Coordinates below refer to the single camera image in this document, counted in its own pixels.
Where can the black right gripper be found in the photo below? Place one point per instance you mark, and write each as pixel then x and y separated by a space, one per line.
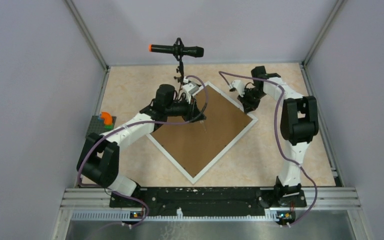
pixel 248 106

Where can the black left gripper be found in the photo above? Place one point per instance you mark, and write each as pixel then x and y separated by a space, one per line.
pixel 192 111

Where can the white picture frame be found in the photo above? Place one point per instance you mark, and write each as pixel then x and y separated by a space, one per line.
pixel 231 139

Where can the silver screwdriver tool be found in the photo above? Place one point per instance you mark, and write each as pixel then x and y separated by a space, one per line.
pixel 204 126

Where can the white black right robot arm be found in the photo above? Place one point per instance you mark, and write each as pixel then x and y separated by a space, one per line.
pixel 294 128

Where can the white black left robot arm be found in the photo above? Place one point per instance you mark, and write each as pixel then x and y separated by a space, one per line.
pixel 100 156

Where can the black microphone tripod stand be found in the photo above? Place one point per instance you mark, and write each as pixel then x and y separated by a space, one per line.
pixel 181 79

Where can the black microphone orange tip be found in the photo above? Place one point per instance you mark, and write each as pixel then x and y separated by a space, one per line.
pixel 177 50

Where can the green toy block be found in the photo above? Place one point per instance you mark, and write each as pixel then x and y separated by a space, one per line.
pixel 109 127

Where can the orange curved toy block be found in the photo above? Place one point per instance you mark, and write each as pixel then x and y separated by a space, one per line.
pixel 107 118

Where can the grey lego baseplate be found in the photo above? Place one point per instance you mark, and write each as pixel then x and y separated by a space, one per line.
pixel 97 127

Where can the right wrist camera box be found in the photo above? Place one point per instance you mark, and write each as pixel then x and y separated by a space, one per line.
pixel 237 86

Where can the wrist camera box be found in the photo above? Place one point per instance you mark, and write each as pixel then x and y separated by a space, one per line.
pixel 189 87
pixel 237 86

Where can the brown frame backing board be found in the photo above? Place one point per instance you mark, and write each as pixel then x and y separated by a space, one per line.
pixel 202 139

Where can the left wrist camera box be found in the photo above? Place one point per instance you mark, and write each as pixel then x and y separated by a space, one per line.
pixel 189 87

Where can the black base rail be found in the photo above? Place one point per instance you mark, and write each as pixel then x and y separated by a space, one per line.
pixel 208 201

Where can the aluminium front rail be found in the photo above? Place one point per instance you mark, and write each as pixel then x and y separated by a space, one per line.
pixel 332 213

